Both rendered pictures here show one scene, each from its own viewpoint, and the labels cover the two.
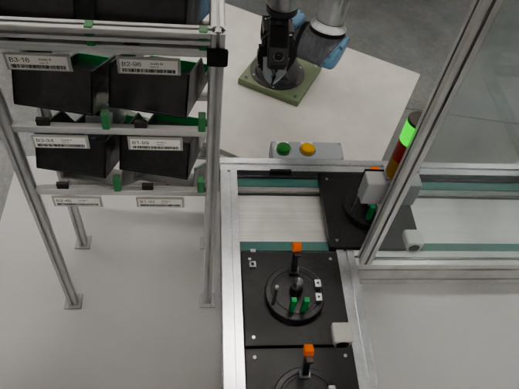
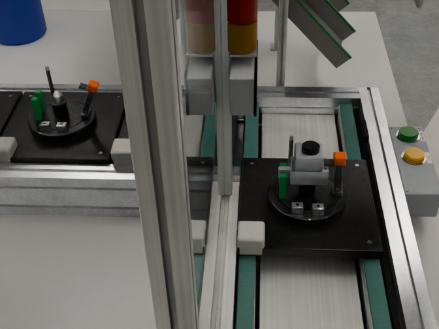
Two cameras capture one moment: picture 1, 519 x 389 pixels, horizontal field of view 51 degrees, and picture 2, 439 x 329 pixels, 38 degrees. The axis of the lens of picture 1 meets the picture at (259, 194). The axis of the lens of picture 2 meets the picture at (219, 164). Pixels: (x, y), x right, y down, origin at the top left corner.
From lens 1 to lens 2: 1.54 m
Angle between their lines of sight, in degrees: 68
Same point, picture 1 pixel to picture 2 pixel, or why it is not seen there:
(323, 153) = (412, 173)
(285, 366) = (103, 113)
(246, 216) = (302, 120)
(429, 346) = (114, 286)
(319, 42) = not seen: outside the picture
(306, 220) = not seen: hidden behind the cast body
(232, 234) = (264, 93)
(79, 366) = not seen: hidden behind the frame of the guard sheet
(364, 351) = (102, 173)
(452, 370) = (76, 305)
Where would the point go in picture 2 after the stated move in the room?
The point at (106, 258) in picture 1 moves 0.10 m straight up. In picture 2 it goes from (260, 59) to (260, 25)
